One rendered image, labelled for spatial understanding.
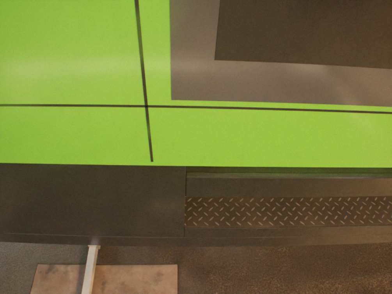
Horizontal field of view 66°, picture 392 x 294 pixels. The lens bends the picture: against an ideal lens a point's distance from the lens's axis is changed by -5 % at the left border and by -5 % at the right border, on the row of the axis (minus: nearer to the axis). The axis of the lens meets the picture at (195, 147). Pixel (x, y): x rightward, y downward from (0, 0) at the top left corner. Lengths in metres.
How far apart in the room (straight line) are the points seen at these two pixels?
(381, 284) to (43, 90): 2.06
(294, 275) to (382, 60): 1.60
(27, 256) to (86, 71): 1.79
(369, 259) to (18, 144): 2.03
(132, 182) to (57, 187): 0.23
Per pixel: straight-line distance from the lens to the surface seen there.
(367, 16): 0.58
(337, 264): 2.17
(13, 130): 0.76
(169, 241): 1.28
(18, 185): 1.06
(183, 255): 2.02
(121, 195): 0.99
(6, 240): 1.49
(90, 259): 2.02
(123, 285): 1.99
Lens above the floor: 1.88
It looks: 50 degrees down
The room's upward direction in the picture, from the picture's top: straight up
